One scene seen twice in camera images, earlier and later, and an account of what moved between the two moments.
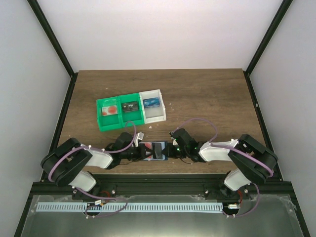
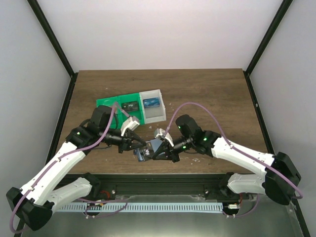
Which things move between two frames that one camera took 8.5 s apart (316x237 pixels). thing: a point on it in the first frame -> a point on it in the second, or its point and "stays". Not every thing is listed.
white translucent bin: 153,106 stays
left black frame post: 43,19 stays
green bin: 109,113 stays
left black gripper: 142,148 -> 127,142
